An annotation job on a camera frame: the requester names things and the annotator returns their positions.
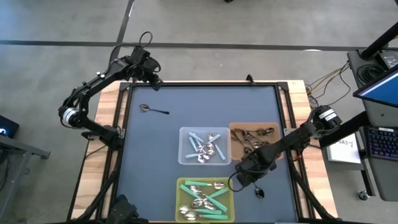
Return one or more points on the cart caster wheel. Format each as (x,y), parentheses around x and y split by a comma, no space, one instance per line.
(363,195)

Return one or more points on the grey equipment cart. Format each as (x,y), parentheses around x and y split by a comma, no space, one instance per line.
(382,177)

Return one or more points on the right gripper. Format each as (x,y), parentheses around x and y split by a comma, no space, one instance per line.
(253,165)

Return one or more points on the black power adapter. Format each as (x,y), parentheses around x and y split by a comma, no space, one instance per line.
(390,59)

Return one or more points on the yellow plastic bin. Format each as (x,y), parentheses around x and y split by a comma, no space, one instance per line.
(180,199)

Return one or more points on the blue-grey table mat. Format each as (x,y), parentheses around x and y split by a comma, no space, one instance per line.
(155,161)

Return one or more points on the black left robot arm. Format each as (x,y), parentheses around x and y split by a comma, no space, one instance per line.
(93,81)

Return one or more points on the computer monitor blue screen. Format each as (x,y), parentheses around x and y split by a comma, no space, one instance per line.
(382,90)

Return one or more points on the dark bulky object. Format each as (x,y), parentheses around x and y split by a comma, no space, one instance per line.
(124,210)

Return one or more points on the black frame clamp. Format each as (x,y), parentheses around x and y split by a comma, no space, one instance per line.
(250,79)

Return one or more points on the black metal beam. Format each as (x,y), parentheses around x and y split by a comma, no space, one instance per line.
(351,127)

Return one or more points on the black round pole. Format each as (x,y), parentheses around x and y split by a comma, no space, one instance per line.
(381,42)

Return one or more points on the clear plastic bin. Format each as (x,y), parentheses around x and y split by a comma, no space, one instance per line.
(183,146)

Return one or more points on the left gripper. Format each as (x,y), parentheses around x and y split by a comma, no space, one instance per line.
(143,63)

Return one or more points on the grey metal bench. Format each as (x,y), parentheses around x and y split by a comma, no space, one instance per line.
(18,149)

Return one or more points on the blue backlit keyboard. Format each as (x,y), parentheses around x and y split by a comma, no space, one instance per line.
(384,144)

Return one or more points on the black device blue light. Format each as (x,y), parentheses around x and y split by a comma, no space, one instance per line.
(7,126)

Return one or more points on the black metal table frame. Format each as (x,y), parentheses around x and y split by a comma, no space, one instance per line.
(205,83)

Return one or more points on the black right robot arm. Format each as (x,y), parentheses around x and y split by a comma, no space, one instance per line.
(295,138)

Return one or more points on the orange plastic bin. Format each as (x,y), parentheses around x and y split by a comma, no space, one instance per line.
(237,126)

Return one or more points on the white paper sheet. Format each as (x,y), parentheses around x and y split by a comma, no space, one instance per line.
(343,152)

